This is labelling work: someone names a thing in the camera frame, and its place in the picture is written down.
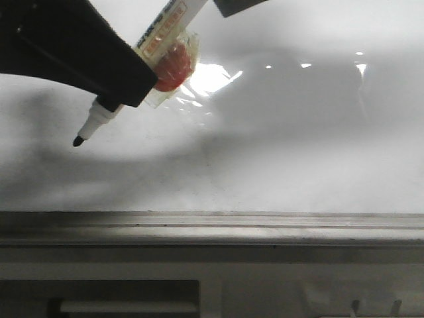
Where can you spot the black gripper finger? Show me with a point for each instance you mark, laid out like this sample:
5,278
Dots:
231,7
70,42

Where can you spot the white whiteboard marker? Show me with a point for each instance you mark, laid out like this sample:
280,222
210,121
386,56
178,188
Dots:
169,23

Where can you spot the white whiteboard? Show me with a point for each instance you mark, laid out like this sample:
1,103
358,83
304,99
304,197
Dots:
295,106

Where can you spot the aluminium whiteboard tray frame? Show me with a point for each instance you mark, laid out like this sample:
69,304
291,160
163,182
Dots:
330,237

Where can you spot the yellowish tape with red cap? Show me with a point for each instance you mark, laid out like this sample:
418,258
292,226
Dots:
174,67

